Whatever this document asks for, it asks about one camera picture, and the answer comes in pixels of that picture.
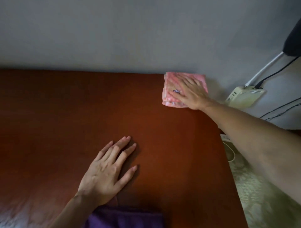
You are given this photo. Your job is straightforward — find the person's right hand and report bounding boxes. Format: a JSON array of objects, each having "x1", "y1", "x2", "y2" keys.
[{"x1": 169, "y1": 76, "x2": 211, "y2": 111}]

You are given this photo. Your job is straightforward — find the person's left hand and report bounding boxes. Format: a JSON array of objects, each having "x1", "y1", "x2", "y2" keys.
[{"x1": 76, "y1": 136, "x2": 138, "y2": 207}]

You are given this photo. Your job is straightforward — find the pink cloth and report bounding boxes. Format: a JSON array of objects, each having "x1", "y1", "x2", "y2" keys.
[{"x1": 162, "y1": 72, "x2": 209, "y2": 108}]

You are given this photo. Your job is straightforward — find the person's right forearm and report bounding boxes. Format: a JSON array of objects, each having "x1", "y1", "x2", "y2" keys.
[{"x1": 188, "y1": 99, "x2": 301, "y2": 205}]

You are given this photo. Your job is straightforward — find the person's left forearm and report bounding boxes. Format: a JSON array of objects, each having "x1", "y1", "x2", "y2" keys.
[{"x1": 48, "y1": 193, "x2": 104, "y2": 228}]

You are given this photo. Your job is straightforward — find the purple cloth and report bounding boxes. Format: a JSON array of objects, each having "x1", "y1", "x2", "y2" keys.
[{"x1": 84, "y1": 206, "x2": 164, "y2": 228}]

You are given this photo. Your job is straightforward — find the white power adapter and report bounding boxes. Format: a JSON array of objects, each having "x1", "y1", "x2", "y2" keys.
[{"x1": 225, "y1": 86, "x2": 266, "y2": 109}]

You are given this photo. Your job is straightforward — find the dark rounded object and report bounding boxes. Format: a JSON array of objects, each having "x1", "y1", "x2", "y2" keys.
[{"x1": 283, "y1": 21, "x2": 301, "y2": 57}]

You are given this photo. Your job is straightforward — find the white looped cable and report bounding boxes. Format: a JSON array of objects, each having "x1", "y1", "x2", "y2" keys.
[{"x1": 220, "y1": 134, "x2": 236, "y2": 162}]

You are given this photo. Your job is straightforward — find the white thick cable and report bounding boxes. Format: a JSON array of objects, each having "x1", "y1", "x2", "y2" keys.
[{"x1": 244, "y1": 51, "x2": 285, "y2": 88}]

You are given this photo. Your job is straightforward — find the black plugged cable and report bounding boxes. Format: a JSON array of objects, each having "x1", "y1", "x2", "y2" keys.
[{"x1": 255, "y1": 56, "x2": 300, "y2": 89}]

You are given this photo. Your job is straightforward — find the thin black cable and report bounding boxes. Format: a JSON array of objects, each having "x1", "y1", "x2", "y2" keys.
[
  {"x1": 265, "y1": 103, "x2": 301, "y2": 121},
  {"x1": 259, "y1": 97, "x2": 301, "y2": 118}
]

